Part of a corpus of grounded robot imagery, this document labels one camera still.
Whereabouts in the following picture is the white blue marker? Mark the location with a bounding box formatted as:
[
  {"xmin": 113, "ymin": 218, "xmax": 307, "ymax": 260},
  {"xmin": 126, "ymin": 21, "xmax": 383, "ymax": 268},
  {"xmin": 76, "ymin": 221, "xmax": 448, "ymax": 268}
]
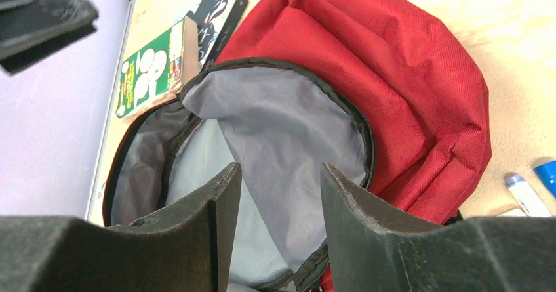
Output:
[{"xmin": 504, "ymin": 174, "xmax": 552, "ymax": 217}]

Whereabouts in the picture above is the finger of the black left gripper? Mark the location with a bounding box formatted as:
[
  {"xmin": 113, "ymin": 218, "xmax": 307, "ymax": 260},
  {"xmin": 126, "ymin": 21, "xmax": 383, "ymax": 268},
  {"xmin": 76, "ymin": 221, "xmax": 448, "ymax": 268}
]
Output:
[{"xmin": 1, "ymin": 0, "xmax": 98, "ymax": 75}]

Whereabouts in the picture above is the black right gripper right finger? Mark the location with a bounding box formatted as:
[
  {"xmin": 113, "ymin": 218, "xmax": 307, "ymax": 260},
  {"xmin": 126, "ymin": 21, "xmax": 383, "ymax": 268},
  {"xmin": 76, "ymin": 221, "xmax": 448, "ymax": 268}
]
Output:
[{"xmin": 321, "ymin": 163, "xmax": 555, "ymax": 291}]

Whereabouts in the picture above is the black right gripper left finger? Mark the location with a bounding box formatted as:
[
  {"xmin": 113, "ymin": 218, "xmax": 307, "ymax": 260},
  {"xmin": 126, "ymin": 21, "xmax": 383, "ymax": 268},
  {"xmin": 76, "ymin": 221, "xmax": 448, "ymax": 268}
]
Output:
[{"xmin": 1, "ymin": 163, "xmax": 241, "ymax": 291}]

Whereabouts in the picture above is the floral dark cover book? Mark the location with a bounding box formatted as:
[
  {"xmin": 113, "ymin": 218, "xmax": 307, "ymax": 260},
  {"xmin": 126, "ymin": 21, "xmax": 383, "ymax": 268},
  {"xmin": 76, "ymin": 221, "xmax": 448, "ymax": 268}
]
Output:
[{"xmin": 178, "ymin": 0, "xmax": 248, "ymax": 70}]

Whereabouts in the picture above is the green activity book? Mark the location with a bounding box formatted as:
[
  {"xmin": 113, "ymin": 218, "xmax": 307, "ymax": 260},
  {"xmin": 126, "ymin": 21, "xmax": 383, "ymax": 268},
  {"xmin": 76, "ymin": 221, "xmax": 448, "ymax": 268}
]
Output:
[{"xmin": 115, "ymin": 17, "xmax": 199, "ymax": 119}]

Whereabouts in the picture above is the dark marker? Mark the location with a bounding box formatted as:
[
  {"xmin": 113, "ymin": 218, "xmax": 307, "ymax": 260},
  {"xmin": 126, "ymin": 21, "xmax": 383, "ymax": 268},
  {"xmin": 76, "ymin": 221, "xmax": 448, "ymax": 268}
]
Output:
[{"xmin": 533, "ymin": 161, "xmax": 556, "ymax": 197}]

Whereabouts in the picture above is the red student backpack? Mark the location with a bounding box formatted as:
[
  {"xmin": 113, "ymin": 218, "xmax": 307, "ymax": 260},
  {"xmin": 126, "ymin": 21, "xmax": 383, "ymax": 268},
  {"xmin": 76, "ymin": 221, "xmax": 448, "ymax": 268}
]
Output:
[{"xmin": 102, "ymin": 0, "xmax": 491, "ymax": 291}]

